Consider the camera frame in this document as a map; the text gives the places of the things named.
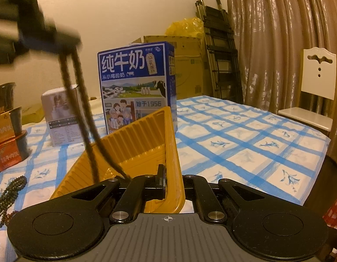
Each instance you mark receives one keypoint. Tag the yellow plastic bag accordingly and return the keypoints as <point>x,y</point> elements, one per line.
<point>184,27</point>

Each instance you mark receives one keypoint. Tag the dark blue milk carton box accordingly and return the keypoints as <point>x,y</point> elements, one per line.
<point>133,87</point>

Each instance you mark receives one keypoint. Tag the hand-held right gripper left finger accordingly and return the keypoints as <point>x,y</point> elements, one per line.
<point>161,180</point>

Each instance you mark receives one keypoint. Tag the long dark bead strand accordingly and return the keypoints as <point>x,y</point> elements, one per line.
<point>87,131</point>

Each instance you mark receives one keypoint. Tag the black instant rice bowl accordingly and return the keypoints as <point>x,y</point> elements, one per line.
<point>3,95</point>

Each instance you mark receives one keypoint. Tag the red instant rice bowl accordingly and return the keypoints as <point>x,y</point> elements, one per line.
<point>8,154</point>

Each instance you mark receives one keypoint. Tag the white wooden chair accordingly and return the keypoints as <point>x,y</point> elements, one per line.
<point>315,82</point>

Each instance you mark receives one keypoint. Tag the gold label instant rice bowl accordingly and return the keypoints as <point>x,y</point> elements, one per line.
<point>6,127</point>

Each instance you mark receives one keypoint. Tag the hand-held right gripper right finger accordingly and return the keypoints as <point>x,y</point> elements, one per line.
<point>192,182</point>

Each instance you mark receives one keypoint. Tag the small white product box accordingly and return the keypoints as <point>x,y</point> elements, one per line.
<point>60,122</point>

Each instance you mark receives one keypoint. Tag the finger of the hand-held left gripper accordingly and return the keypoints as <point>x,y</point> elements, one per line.
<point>62,31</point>
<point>48,46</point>

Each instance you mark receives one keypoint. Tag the beige shiny curtain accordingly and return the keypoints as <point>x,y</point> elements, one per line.
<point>277,32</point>

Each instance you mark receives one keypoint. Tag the large cardboard box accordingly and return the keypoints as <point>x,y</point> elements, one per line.
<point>187,65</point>

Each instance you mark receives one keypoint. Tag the red patterned bag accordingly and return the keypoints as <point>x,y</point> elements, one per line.
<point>335,213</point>

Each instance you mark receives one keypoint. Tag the black folding ladder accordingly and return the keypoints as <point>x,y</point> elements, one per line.
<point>220,49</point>

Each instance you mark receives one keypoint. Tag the orange plastic tray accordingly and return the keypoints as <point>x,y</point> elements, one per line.
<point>135,144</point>

